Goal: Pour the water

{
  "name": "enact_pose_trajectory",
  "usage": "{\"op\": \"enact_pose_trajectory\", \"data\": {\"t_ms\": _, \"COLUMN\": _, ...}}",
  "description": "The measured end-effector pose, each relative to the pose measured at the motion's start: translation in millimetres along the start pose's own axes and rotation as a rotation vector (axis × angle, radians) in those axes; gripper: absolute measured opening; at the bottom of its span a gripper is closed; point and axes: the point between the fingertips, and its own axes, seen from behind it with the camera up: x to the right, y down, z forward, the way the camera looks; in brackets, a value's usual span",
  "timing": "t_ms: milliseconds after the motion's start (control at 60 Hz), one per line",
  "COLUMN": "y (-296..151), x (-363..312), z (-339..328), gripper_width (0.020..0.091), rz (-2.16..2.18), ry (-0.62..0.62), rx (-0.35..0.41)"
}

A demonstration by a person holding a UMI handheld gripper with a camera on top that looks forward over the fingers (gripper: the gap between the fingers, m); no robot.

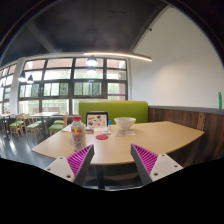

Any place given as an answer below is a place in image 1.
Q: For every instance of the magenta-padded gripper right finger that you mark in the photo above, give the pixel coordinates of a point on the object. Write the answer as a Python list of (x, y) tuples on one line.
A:
[(163, 166)]

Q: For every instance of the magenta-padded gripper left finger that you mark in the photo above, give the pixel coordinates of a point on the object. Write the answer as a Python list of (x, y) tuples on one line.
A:
[(61, 168)]

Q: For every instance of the clear red-capped drink bottle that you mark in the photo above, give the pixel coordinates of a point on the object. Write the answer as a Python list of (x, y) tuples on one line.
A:
[(78, 135)]

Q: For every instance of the white paper sheet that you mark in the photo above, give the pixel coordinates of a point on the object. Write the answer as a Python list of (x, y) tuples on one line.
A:
[(67, 128)]

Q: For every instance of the small printed paper card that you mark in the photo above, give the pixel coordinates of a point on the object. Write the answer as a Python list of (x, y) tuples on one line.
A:
[(129, 133)]

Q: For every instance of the flat round red coaster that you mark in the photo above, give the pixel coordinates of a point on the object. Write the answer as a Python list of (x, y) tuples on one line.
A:
[(102, 137)]

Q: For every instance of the wooden chairs with green seats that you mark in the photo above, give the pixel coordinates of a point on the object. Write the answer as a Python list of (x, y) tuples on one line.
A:
[(32, 126)]

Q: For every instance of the wooden dining table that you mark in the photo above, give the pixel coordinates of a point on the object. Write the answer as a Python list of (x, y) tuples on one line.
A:
[(43, 114), (6, 116)]

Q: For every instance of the white ceramic bowl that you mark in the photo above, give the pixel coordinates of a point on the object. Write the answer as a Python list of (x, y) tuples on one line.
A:
[(124, 122)]

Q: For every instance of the black laptop with stickers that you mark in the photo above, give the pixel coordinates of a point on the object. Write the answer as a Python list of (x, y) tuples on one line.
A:
[(97, 120)]

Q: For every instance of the small blue-capped white bottle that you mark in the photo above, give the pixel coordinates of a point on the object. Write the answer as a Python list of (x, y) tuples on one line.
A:
[(109, 126)]

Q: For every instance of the green upholstered bench backrest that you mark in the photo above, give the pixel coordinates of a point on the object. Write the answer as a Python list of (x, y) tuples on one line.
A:
[(130, 111)]

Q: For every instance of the black pendant ceiling lamps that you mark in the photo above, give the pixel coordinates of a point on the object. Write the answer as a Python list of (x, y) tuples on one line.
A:
[(91, 61)]

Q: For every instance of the curved linear ceiling light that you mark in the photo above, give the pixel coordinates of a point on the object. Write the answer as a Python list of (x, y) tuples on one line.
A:
[(126, 55)]

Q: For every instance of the green wall sign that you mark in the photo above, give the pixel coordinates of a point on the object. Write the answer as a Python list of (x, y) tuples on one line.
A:
[(220, 100)]

